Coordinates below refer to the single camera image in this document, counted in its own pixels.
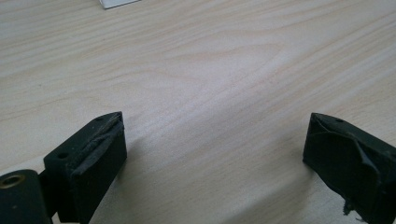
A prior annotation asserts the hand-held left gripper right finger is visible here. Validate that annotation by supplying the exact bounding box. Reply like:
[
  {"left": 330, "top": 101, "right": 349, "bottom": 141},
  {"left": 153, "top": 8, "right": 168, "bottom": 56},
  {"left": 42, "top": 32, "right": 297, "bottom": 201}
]
[{"left": 302, "top": 112, "right": 396, "bottom": 224}]

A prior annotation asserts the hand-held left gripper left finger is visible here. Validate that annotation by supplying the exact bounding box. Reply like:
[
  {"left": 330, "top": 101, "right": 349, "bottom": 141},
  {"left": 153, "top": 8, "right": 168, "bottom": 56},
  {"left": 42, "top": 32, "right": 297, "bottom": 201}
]
[{"left": 43, "top": 111, "right": 128, "bottom": 224}]

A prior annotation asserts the white metal book rack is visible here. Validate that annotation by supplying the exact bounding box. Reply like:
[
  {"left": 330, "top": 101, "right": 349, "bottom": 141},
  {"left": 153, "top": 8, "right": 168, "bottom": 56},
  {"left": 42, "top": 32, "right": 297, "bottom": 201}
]
[{"left": 98, "top": 0, "right": 142, "bottom": 10}]

